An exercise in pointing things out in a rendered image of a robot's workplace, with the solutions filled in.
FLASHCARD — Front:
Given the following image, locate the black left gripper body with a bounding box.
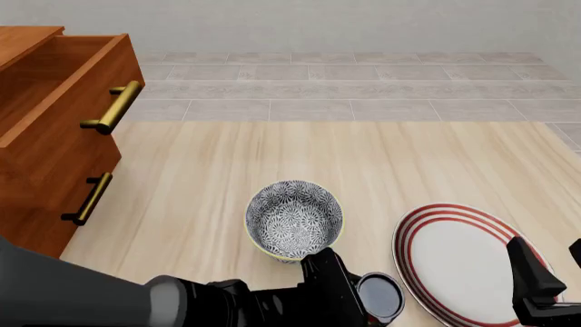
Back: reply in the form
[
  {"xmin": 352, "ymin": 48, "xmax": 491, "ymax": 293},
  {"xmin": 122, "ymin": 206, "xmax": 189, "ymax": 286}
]
[{"xmin": 299, "ymin": 247, "xmax": 367, "ymax": 327}]

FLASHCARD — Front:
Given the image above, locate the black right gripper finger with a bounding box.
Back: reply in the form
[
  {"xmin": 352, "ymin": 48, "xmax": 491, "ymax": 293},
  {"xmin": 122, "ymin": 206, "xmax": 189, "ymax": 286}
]
[
  {"xmin": 507, "ymin": 235, "xmax": 569, "ymax": 302},
  {"xmin": 568, "ymin": 237, "xmax": 581, "ymax": 270}
]

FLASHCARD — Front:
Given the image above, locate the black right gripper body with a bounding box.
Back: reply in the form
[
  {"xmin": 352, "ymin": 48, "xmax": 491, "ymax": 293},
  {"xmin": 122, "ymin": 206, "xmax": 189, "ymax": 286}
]
[{"xmin": 512, "ymin": 294, "xmax": 581, "ymax": 327}]

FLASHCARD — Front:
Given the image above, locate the closed wooden drawer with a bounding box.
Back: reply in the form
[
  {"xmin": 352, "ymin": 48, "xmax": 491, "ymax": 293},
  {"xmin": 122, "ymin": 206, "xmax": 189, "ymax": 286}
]
[{"xmin": 0, "ymin": 134, "xmax": 123, "ymax": 259}]

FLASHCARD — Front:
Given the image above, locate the open wooden drawer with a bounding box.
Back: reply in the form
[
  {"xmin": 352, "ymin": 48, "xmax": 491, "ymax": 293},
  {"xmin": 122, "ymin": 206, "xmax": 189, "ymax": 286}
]
[{"xmin": 0, "ymin": 33, "xmax": 146, "ymax": 213}]

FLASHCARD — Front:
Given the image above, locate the wooden cabinet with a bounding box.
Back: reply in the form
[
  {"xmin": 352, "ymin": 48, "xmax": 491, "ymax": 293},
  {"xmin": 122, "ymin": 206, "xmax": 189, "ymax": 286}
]
[{"xmin": 0, "ymin": 25, "xmax": 146, "ymax": 260}]

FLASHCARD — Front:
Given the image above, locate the white plate with red rings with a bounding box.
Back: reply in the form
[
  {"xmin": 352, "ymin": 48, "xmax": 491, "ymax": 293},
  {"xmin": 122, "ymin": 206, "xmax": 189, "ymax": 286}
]
[{"xmin": 391, "ymin": 203, "xmax": 566, "ymax": 327}]

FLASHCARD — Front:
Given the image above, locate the blue-white patterned bowl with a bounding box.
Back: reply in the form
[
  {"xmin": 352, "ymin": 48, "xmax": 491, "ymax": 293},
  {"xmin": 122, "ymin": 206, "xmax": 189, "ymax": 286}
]
[{"xmin": 244, "ymin": 179, "xmax": 345, "ymax": 265}]

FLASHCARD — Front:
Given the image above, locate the brass drawer handle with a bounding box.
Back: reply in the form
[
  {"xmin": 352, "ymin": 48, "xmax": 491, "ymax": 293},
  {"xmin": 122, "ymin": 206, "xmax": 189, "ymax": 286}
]
[
  {"xmin": 80, "ymin": 80, "xmax": 143, "ymax": 136},
  {"xmin": 60, "ymin": 172, "xmax": 114, "ymax": 227}
]

